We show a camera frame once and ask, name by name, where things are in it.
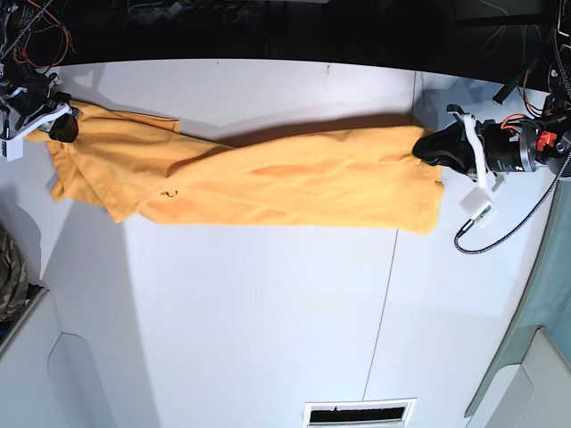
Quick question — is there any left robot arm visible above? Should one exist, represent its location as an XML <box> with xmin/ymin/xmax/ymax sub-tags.
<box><xmin>412</xmin><ymin>28</ymin><xmax>570</xmax><ymax>182</ymax></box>

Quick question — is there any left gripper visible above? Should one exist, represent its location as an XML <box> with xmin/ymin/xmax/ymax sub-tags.
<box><xmin>412</xmin><ymin>104</ymin><xmax>545</xmax><ymax>186</ymax></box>

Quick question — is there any braided camera cable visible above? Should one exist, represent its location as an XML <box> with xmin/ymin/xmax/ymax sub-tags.
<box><xmin>453</xmin><ymin>151</ymin><xmax>571</xmax><ymax>256</ymax></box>

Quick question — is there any white right bin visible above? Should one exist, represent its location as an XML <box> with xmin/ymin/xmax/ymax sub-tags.
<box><xmin>468</xmin><ymin>328</ymin><xmax>570</xmax><ymax>428</ymax></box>

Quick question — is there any white bin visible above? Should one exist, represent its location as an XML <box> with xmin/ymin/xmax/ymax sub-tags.
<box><xmin>468</xmin><ymin>328</ymin><xmax>570</xmax><ymax>428</ymax></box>
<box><xmin>1</xmin><ymin>288</ymin><xmax>117</xmax><ymax>427</ymax></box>

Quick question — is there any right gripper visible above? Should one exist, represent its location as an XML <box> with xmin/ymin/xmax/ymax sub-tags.
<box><xmin>1</xmin><ymin>64</ymin><xmax>83</xmax><ymax>142</ymax></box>

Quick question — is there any white left bin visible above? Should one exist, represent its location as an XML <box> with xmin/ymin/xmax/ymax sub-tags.
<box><xmin>1</xmin><ymin>288</ymin><xmax>117</xmax><ymax>427</ymax></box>

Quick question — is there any camouflage cloth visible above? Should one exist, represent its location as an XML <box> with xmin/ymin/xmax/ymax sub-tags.
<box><xmin>1</xmin><ymin>228</ymin><xmax>29</xmax><ymax>322</ymax></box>

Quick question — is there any white floor vent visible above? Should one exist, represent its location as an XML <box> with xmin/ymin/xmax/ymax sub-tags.
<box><xmin>302</xmin><ymin>399</ymin><xmax>418</xmax><ymax>428</ymax></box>

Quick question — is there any yellow t-shirt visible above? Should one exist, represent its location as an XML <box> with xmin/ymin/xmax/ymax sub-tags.
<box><xmin>29</xmin><ymin>103</ymin><xmax>444</xmax><ymax>234</ymax></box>

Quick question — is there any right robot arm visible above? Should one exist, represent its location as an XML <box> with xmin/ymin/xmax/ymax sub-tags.
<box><xmin>1</xmin><ymin>1</ymin><xmax>80</xmax><ymax>144</ymax></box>

